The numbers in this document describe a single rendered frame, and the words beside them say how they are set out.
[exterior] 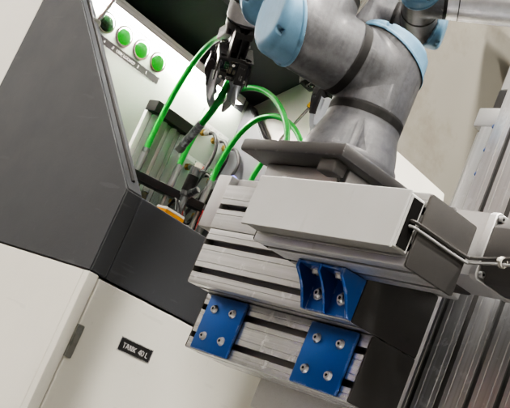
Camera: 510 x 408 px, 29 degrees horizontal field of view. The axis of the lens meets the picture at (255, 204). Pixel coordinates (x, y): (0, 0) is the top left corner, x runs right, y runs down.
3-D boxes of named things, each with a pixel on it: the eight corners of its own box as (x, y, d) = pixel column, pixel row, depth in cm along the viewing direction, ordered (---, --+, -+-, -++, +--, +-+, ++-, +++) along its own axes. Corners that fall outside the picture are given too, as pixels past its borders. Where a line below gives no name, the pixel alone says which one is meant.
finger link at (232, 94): (221, 122, 203) (229, 82, 197) (221, 108, 207) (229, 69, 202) (236, 125, 203) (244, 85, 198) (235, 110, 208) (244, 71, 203)
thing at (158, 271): (105, 278, 175) (142, 197, 178) (91, 274, 178) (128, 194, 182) (304, 382, 217) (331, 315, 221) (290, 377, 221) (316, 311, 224)
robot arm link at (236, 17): (231, -12, 194) (271, -2, 195) (225, 9, 196) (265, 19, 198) (231, 4, 187) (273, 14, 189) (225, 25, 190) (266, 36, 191)
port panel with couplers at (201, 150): (164, 217, 249) (213, 108, 256) (155, 214, 252) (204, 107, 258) (197, 237, 258) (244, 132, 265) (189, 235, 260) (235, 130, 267)
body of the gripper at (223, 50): (210, 82, 195) (226, 27, 189) (210, 61, 202) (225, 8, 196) (247, 91, 197) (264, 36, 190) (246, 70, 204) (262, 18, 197)
